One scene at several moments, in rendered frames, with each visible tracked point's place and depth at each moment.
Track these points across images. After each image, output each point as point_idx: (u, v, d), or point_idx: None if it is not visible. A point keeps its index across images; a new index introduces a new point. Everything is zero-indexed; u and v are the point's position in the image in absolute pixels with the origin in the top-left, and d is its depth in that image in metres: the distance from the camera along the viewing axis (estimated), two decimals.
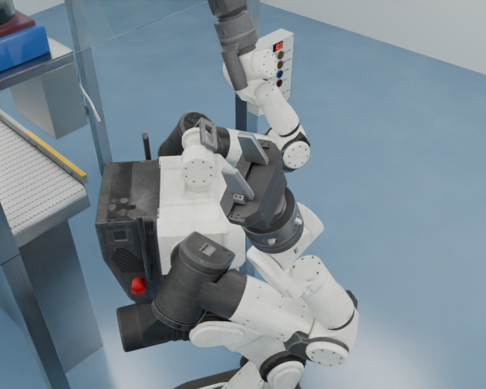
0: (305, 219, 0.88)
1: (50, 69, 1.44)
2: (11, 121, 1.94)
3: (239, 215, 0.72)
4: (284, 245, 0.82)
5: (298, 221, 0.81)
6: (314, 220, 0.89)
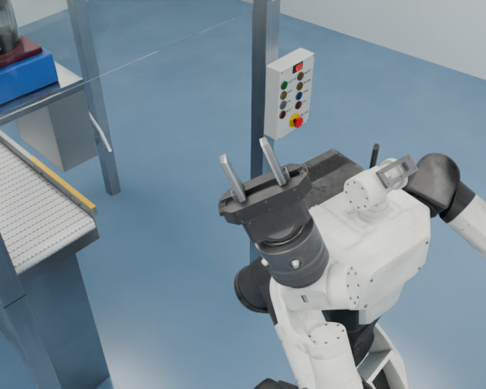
0: (334, 280, 0.79)
1: (58, 99, 1.33)
2: (15, 146, 1.83)
3: (224, 207, 0.73)
4: (278, 277, 0.78)
5: (294, 263, 0.74)
6: (340, 288, 0.78)
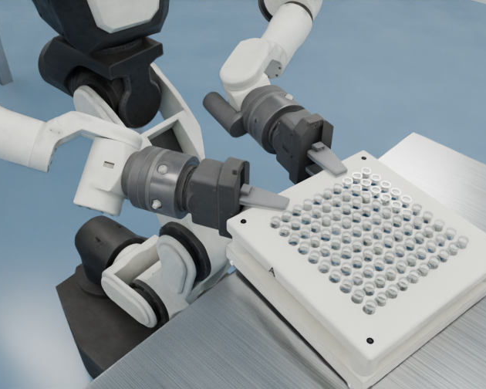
0: (113, 201, 0.77)
1: None
2: None
3: (239, 171, 0.70)
4: (147, 160, 0.74)
5: (157, 206, 0.73)
6: (104, 205, 0.76)
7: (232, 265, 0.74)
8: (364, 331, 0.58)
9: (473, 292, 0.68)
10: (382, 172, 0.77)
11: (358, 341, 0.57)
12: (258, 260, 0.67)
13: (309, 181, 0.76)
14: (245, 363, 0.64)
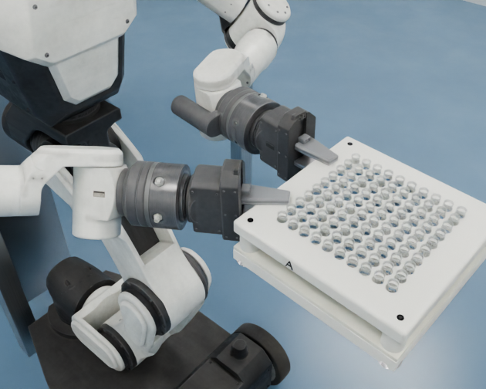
0: (113, 226, 0.76)
1: None
2: None
3: (239, 171, 0.70)
4: (139, 184, 0.72)
5: (159, 219, 0.72)
6: (106, 234, 0.75)
7: (241, 265, 0.74)
8: (393, 309, 0.60)
9: (476, 257, 0.71)
10: (370, 155, 0.80)
11: (389, 319, 0.59)
12: (271, 256, 0.68)
13: (304, 173, 0.77)
14: None
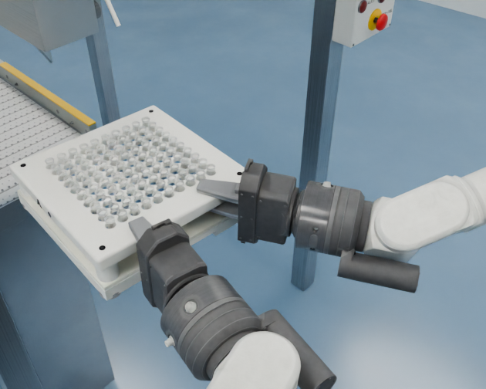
0: None
1: None
2: None
3: (247, 167, 0.71)
4: (346, 187, 0.71)
5: None
6: None
7: None
8: (153, 114, 0.88)
9: None
10: (88, 230, 0.68)
11: (159, 110, 0.89)
12: None
13: (173, 214, 0.71)
14: None
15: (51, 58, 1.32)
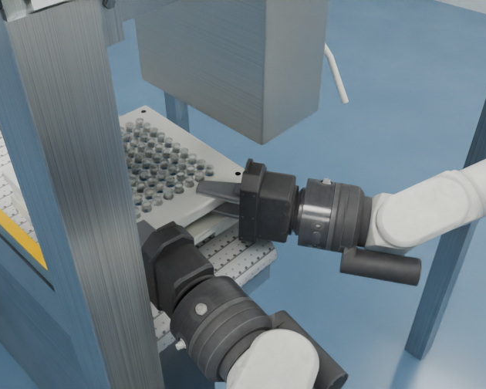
0: None
1: None
2: None
3: (246, 167, 0.71)
4: (345, 184, 0.72)
5: None
6: None
7: None
8: (146, 115, 0.87)
9: None
10: None
11: (151, 110, 0.88)
12: None
13: (173, 217, 0.70)
14: None
15: None
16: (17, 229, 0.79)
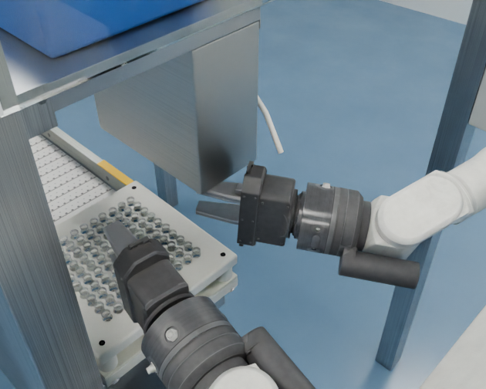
0: None
1: (214, 36, 0.60)
2: (72, 143, 1.10)
3: (248, 169, 0.71)
4: (345, 188, 0.73)
5: None
6: None
7: None
8: (136, 191, 0.93)
9: None
10: (86, 324, 0.74)
11: (141, 186, 0.94)
12: None
13: None
14: None
15: None
16: None
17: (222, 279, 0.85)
